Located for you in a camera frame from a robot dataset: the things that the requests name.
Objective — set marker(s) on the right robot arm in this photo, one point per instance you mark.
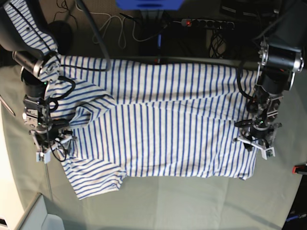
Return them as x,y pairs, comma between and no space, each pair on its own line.
23,32

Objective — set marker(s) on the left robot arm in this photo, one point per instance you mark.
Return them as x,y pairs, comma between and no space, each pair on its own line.
282,51

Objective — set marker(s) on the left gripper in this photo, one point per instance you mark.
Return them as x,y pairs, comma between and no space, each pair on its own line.
257,137

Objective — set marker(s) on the blue white striped t-shirt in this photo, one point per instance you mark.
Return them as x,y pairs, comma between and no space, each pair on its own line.
139,120

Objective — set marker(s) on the green table cloth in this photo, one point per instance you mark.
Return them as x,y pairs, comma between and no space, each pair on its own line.
261,202

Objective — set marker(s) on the black round base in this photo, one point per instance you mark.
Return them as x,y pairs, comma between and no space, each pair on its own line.
63,35

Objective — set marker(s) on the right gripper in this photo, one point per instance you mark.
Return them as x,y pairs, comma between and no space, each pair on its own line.
52,142

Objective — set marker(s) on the white bin at bottom left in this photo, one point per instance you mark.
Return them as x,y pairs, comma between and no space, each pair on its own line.
36,217

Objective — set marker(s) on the red clamp at right edge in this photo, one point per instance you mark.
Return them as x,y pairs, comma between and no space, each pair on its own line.
300,169

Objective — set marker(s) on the metal bar at left edge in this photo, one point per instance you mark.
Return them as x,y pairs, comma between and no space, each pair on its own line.
7,106

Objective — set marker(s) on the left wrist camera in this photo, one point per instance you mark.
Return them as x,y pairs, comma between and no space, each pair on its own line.
267,153

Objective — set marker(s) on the blue box at top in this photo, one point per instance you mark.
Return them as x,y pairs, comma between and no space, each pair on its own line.
149,4

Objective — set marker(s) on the black power strip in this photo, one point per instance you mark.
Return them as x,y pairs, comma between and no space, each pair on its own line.
208,24

